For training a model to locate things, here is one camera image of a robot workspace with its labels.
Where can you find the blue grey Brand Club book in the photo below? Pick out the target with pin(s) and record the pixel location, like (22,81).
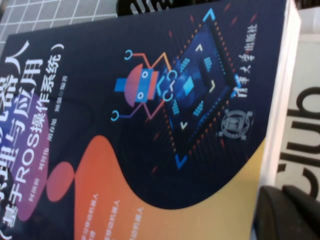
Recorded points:
(302,75)

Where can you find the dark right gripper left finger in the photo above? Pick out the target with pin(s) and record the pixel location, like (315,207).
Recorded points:
(272,215)

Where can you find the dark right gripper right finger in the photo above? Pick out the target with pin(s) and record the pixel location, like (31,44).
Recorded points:
(307,202)

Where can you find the black three-slot book stand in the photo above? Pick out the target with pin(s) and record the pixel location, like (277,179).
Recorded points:
(145,6)

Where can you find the grey white-grid tablecloth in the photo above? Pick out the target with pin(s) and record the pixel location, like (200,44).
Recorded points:
(50,12)

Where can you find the dark navy robot book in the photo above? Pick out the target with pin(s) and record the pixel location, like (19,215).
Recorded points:
(125,112)

